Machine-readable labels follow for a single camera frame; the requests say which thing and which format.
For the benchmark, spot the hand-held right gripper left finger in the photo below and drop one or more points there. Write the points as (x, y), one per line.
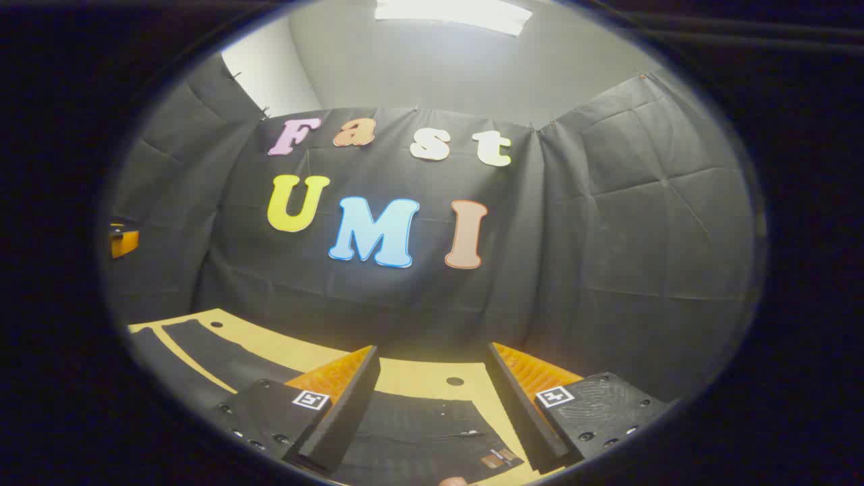
(344, 412)

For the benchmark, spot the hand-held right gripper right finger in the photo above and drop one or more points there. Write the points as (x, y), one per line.
(523, 418)

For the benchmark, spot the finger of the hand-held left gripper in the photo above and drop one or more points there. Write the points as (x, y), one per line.
(125, 241)

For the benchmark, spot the dark grey jeans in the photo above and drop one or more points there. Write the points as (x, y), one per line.
(418, 439)

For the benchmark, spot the black backdrop cloth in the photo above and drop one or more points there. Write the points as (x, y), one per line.
(405, 304)

